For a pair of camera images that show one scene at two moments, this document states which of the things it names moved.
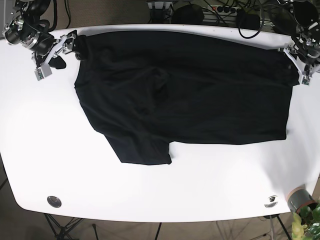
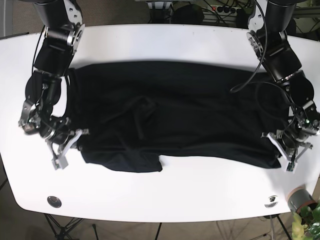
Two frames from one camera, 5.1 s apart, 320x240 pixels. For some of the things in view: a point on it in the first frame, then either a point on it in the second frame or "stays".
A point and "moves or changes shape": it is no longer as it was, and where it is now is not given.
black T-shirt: x=143 y=90 moves or changes shape
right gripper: x=305 y=54 to x=287 y=143
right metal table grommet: x=272 y=201 stays
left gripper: x=45 y=48 to x=60 y=133
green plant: x=306 y=225 stays
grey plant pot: x=299 y=197 stays
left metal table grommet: x=54 y=201 stays
